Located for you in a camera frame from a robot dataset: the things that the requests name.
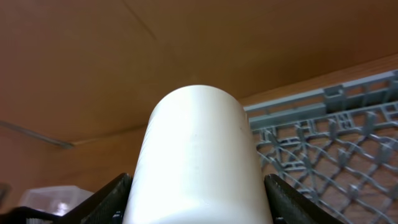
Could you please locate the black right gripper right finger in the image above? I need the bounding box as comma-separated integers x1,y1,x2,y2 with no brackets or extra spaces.
264,174,343,224

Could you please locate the grey dishwasher rack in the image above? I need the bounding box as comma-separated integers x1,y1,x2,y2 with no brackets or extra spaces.
245,71,397,223

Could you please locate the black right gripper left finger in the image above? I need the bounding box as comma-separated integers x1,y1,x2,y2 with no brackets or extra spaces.
58,173,132,224

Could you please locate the clear plastic bin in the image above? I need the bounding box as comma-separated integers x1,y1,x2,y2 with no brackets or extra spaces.
19,185,93,216

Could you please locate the white cup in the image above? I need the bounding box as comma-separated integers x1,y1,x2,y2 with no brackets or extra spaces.
123,85,272,223

